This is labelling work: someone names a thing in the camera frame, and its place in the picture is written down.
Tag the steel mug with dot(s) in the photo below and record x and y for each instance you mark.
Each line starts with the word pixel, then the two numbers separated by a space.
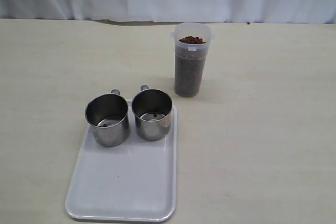
pixel 107 116
pixel 152 113

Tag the translucent plastic tall container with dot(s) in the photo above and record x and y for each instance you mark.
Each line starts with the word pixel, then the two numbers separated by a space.
pixel 191 41

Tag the white rectangular tray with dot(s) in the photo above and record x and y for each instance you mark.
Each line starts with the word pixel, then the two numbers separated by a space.
pixel 135 181

